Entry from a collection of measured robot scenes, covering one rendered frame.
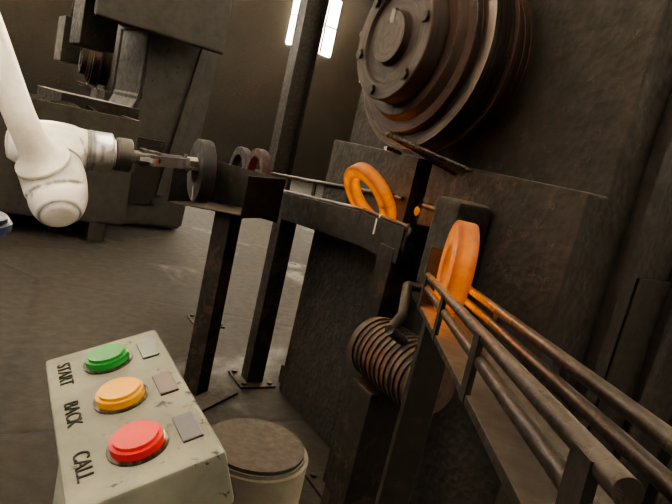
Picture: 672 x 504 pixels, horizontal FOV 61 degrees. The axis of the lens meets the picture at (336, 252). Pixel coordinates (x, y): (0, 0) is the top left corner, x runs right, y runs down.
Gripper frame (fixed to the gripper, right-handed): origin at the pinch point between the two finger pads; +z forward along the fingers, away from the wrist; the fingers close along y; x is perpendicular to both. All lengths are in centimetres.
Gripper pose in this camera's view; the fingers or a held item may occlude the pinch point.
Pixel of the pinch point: (201, 164)
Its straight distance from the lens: 145.5
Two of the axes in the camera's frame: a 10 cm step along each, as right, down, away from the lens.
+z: 8.6, 0.4, 5.1
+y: 4.8, 2.6, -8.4
